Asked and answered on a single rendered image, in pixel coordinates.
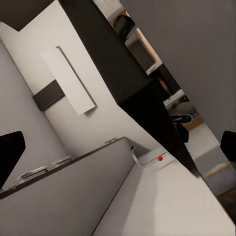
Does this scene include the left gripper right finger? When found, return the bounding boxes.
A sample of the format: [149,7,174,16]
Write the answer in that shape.
[220,131,236,170]

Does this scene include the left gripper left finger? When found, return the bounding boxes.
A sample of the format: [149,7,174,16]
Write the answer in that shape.
[0,131,26,190]

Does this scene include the poster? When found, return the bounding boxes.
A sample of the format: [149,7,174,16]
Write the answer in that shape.
[58,0,201,178]

